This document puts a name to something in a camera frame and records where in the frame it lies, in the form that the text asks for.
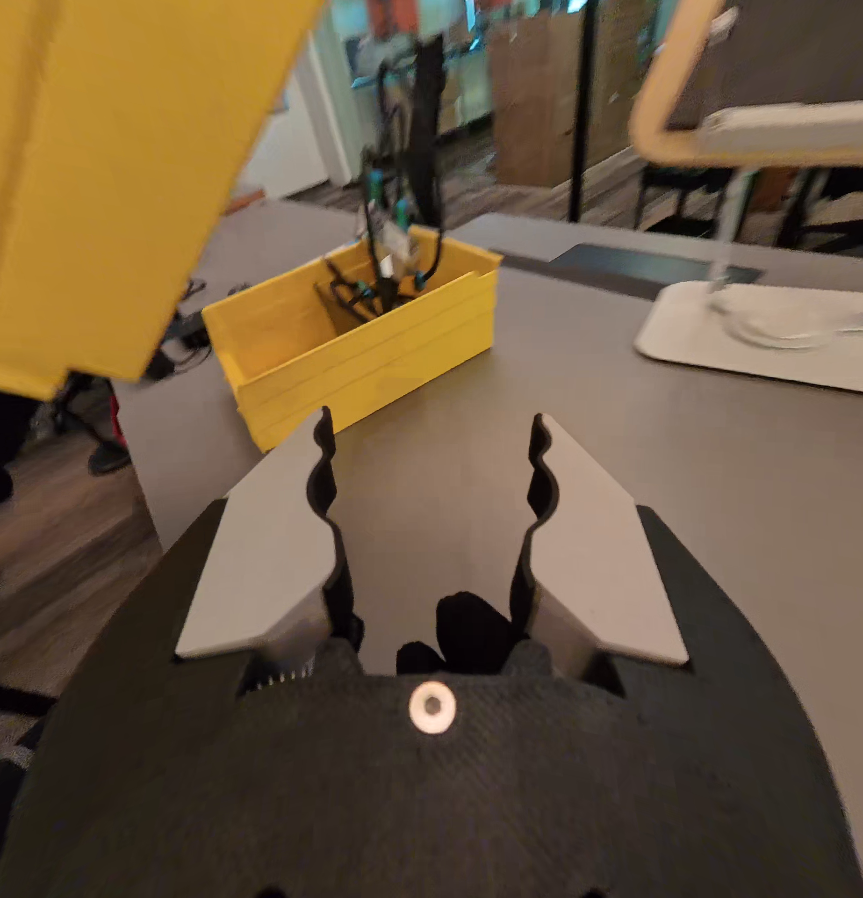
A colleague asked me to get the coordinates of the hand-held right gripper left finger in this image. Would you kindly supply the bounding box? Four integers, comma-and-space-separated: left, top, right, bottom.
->
173, 407, 366, 676

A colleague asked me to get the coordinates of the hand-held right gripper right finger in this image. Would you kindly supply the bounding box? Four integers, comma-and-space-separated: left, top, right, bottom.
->
509, 413, 690, 680

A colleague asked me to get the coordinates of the yellow plastic bin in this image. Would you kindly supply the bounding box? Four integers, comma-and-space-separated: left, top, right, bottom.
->
201, 224, 504, 453
0, 0, 327, 402

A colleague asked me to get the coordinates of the thin braided green-plug cable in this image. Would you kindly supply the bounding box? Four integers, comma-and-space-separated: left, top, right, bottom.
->
326, 63, 404, 317

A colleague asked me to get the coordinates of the white desk stand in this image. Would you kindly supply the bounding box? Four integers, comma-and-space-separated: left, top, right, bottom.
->
633, 101, 863, 395

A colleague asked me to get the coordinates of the person's black-clothed body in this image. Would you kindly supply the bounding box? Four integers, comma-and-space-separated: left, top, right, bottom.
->
0, 384, 43, 527

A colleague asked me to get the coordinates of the black stand pole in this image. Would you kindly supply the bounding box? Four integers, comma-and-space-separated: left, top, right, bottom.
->
568, 0, 601, 222

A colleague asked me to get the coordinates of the brown cardboard box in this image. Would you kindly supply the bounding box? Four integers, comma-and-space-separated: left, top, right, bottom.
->
488, 14, 657, 187

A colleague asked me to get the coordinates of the dark desk cable flap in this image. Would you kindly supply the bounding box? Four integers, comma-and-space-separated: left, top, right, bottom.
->
502, 242, 763, 304

